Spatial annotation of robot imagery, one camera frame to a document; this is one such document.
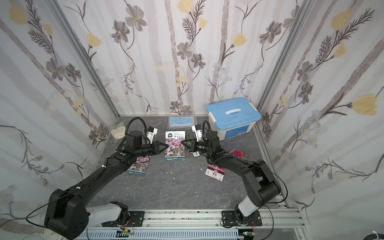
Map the bag of cream gloves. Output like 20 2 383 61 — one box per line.
110 121 126 141

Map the red flower seed packet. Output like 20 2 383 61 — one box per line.
230 149 249 160

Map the large green gourd seed packet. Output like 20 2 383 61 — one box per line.
185 132 196 141

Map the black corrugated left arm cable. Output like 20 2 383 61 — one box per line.
124 116 149 145

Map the aluminium corner frame post right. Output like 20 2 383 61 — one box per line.
256 0 316 112

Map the small green gourd seed packet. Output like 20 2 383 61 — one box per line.
192 151 201 157

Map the blue lidded storage box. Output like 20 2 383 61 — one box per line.
207 98 262 141

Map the bag of blue face masks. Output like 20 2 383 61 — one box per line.
168 116 195 131

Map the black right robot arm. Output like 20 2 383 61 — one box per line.
182 139 282 228

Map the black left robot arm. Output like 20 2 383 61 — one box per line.
44 139 169 240

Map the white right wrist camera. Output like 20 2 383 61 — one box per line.
192 124 204 142

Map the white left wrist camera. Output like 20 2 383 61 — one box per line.
146 127 158 144

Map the pink label seed packet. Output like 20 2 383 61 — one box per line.
205 165 226 182

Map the aluminium corner frame post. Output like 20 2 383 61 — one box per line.
256 0 316 112
45 0 120 119

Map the aluminium corner frame post left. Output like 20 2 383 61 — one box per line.
45 0 120 119

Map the white flower seed packet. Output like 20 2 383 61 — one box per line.
165 131 186 162
127 156 151 176

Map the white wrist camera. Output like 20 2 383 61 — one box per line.
146 127 158 144
192 124 204 142

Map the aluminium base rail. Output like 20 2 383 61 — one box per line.
77 209 310 240

